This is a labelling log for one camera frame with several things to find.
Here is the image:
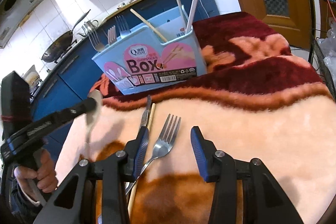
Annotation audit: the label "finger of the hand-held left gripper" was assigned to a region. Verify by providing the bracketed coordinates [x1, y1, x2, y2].
[51, 99, 97, 126]

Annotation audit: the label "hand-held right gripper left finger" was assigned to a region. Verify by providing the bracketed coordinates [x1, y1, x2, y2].
[33, 126, 150, 224]

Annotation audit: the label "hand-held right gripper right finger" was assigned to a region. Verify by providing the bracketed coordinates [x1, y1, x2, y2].
[190, 126, 297, 224]

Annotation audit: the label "steel spoon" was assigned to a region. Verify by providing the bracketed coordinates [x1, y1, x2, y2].
[84, 90, 103, 159]

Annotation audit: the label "steel table knife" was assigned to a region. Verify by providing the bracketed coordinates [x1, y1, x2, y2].
[138, 95, 153, 135]

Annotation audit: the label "wooden chopstick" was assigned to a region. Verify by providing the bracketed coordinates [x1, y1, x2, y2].
[130, 8, 168, 43]
[127, 103, 157, 224]

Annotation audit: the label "blue plastic utensil box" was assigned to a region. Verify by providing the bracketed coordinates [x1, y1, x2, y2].
[92, 5, 208, 95]

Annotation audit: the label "person's left hand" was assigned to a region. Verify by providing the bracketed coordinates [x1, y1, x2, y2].
[14, 149, 58, 193]

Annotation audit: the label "white container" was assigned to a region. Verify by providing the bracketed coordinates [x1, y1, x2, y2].
[22, 65, 42, 90]

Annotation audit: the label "blue base cabinets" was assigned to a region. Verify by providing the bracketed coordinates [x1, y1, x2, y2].
[31, 0, 219, 159]

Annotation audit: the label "black wok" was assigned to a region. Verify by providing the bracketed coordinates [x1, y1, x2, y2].
[41, 9, 91, 63]

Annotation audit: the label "steel kettle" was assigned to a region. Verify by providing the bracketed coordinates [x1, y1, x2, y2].
[77, 20, 99, 37]

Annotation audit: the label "clear plastic bag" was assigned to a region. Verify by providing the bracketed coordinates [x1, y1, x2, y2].
[316, 30, 336, 78]

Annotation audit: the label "thin white cord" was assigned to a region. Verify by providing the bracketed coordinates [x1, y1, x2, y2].
[26, 179, 48, 206]

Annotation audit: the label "black wire rack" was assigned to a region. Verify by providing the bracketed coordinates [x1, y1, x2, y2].
[304, 0, 336, 99]

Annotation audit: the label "red cable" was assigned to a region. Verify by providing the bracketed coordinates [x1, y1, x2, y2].
[322, 0, 336, 26]

